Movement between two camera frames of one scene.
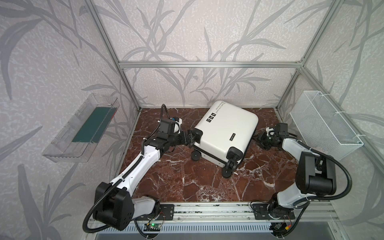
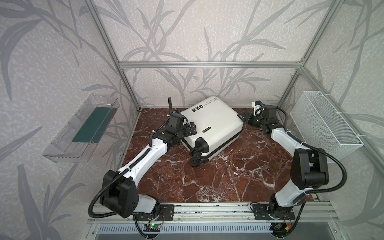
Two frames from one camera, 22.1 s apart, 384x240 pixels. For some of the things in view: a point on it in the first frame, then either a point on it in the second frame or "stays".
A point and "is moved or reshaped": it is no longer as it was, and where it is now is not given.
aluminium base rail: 243,213 stays
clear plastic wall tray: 80,135 stays
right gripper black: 263,141 -> 253,120
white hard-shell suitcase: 223,134 is moved or reshaped
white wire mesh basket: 319,124 stays
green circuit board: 152,227 stays
